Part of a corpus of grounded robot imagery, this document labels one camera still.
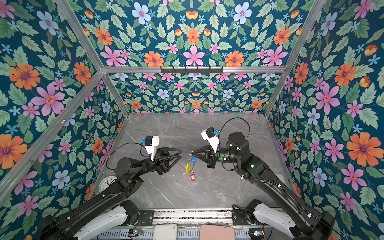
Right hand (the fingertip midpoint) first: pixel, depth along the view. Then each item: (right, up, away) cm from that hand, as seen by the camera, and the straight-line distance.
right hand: (193, 152), depth 59 cm
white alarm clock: (-51, -21, +22) cm, 59 cm away
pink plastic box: (+9, -39, +10) cm, 42 cm away
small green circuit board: (-31, -41, +12) cm, 52 cm away
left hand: (-5, 0, -6) cm, 8 cm away
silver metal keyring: (-1, -2, 0) cm, 2 cm away
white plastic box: (-14, -39, +10) cm, 43 cm away
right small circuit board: (+30, -41, +11) cm, 51 cm away
